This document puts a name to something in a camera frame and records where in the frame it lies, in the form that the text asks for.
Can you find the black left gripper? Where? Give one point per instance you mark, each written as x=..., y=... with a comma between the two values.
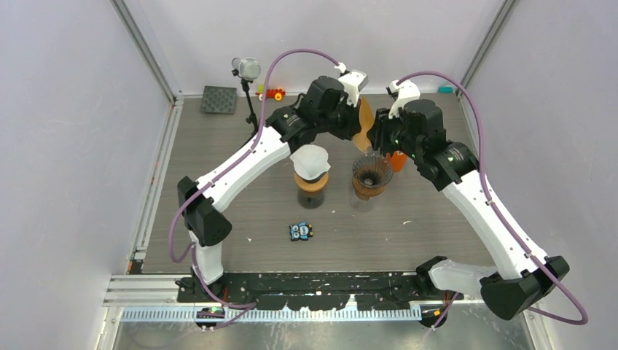
x=354, y=125

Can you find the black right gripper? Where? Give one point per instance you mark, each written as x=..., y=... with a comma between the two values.
x=378, y=131

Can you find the brown paper coffee filter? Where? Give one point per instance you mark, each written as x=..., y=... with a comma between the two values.
x=366, y=121

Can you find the grey glass dripper cone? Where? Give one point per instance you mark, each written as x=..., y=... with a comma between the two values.
x=372, y=171

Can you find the white paper coffee filter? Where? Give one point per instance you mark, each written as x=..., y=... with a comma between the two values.
x=310, y=162

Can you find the smoky glass carafe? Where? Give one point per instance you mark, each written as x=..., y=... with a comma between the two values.
x=310, y=200

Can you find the silver microphone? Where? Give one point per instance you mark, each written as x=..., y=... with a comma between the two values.
x=247, y=69

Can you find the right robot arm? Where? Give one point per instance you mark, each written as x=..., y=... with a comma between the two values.
x=522, y=273

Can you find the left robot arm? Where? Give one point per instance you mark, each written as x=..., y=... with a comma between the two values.
x=329, y=106

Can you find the orange coffee filter box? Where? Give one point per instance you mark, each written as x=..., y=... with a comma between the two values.
x=397, y=160

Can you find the colourful toy car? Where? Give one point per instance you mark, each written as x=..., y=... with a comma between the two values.
x=275, y=93

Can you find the blue owl figure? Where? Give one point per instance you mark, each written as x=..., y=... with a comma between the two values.
x=301, y=232

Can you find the dark perforated square tray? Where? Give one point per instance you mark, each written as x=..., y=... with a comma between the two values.
x=218, y=100

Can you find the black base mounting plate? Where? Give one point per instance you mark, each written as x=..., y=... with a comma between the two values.
x=316, y=291

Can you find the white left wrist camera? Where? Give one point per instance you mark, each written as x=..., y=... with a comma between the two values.
x=353, y=82

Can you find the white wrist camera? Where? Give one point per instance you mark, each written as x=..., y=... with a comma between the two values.
x=402, y=93
x=353, y=82

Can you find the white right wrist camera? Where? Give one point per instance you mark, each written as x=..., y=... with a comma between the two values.
x=402, y=93

